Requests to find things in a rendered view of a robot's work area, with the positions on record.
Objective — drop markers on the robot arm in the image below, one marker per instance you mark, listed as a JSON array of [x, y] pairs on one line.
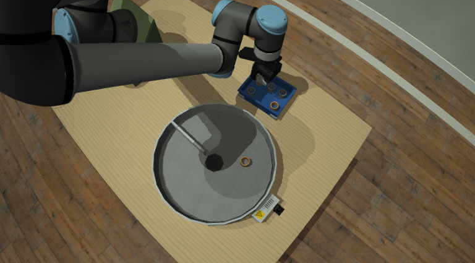
[[42, 69]]

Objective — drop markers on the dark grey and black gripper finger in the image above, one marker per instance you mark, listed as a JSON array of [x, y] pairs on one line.
[[257, 77]]

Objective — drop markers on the blue crate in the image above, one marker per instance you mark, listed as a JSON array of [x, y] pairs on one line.
[[262, 98]]

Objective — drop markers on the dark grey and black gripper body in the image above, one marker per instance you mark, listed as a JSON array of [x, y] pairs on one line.
[[268, 68]]

